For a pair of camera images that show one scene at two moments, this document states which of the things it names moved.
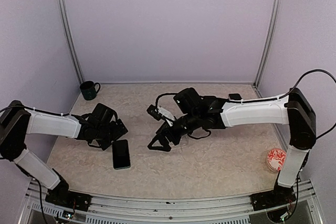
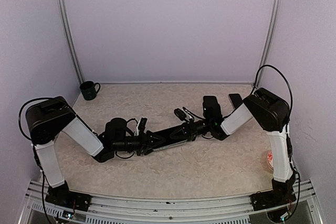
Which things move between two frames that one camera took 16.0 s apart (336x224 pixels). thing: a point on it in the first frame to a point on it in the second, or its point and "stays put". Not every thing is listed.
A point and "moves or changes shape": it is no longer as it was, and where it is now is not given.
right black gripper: x=165 y=129 to x=189 y=130
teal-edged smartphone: x=121 y=158 moves or changes shape
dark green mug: x=88 y=89 stays put
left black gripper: x=117 y=133 to x=146 y=142
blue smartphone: x=234 y=96 stays put
